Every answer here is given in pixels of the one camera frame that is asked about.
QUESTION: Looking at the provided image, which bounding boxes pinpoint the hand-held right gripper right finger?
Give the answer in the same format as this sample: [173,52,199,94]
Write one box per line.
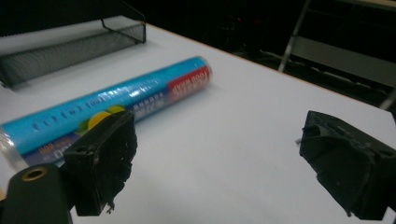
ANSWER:
[299,110,396,221]

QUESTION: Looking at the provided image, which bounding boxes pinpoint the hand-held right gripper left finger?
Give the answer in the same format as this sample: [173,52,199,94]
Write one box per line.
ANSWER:
[59,109,138,217]

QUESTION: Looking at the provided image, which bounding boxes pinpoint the blue cling film roll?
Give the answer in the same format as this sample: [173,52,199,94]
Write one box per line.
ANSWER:
[0,55,213,171]

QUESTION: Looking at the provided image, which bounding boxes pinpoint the black mesh desk tray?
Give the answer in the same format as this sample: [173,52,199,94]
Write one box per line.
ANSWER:
[0,0,148,89]

